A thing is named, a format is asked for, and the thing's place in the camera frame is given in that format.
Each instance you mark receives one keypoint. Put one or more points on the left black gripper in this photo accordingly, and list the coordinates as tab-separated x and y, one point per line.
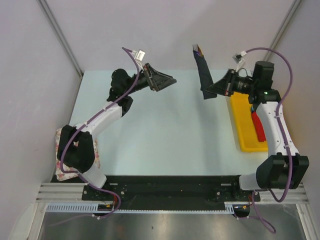
150	78

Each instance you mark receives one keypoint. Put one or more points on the yellow plastic bin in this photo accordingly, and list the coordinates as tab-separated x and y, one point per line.
247	137

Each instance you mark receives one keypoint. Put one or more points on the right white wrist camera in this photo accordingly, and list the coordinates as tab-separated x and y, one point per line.
239	60

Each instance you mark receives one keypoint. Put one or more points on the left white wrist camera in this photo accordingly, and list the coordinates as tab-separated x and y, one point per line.
138	57

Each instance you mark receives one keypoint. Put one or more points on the purple fork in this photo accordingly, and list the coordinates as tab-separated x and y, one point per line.
196	49

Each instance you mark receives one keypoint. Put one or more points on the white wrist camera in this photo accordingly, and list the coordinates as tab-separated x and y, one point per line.
239	60
138	57

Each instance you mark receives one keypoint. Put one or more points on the left corner aluminium post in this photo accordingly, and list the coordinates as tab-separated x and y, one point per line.
49	15

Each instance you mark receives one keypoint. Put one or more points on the aluminium frame rail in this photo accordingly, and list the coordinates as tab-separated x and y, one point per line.
75	192

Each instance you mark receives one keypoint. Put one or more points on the floral cloth mat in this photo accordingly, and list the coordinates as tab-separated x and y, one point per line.
96	155

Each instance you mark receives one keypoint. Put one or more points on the corner aluminium post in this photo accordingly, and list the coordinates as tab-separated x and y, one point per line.
286	23
49	15

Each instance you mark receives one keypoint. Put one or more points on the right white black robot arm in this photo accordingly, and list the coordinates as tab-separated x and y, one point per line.
284	167

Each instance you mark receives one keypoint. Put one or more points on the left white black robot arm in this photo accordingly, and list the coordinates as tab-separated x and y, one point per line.
117	105

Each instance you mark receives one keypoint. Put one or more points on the red rolled napkin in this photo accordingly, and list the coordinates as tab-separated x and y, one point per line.
257	126

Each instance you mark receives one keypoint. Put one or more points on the white cable duct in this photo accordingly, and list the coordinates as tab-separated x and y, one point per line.
72	207

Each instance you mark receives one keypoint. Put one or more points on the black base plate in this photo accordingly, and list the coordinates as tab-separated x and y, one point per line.
170	194

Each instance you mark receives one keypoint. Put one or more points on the gold knife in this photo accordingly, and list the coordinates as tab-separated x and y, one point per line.
200	50

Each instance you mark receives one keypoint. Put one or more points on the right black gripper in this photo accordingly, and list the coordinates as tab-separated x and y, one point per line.
230	82

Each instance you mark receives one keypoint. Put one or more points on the right corner aluminium post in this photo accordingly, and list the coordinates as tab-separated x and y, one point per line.
286	23

